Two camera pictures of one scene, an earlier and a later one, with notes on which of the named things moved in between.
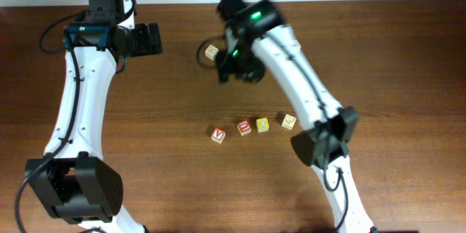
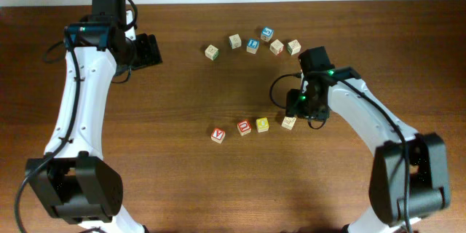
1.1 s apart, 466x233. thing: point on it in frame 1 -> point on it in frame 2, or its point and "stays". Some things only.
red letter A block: (218, 135) stays
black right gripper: (224, 76) -> (292, 102)
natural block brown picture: (288, 121) stays
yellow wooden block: (262, 124) stays
